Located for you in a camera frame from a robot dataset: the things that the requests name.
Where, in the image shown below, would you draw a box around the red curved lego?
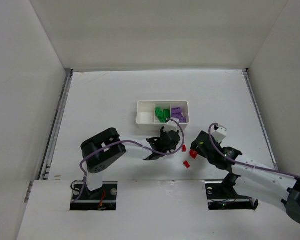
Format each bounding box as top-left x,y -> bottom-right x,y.
189,149 -> 198,159

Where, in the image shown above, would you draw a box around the green two-stud lego brick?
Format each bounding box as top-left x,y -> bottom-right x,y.
155,111 -> 166,122

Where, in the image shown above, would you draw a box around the large purple arch lego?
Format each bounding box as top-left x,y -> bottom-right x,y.
170,107 -> 184,119

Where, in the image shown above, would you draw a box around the long green lego plate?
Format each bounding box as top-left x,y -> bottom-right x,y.
158,117 -> 166,123

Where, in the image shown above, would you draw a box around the small purple curved lego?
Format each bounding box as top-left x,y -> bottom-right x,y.
178,116 -> 187,123

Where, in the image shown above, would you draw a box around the green square lego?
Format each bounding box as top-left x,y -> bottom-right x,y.
163,109 -> 171,119
154,107 -> 164,118

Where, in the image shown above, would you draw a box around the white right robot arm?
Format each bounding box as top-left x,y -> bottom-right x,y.
190,131 -> 300,224

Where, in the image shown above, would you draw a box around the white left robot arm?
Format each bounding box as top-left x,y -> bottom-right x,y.
80,127 -> 184,192

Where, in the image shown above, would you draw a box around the small red lego lower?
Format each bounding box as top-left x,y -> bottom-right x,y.
183,161 -> 190,169

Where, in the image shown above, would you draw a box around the white divided plastic container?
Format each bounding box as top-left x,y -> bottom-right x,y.
136,100 -> 190,131

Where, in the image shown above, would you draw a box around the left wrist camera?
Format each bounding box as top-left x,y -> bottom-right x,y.
163,118 -> 179,133

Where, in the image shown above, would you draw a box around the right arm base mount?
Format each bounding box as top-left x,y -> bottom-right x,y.
205,173 -> 259,211

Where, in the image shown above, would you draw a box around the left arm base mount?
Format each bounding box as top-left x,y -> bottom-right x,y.
69,181 -> 118,211

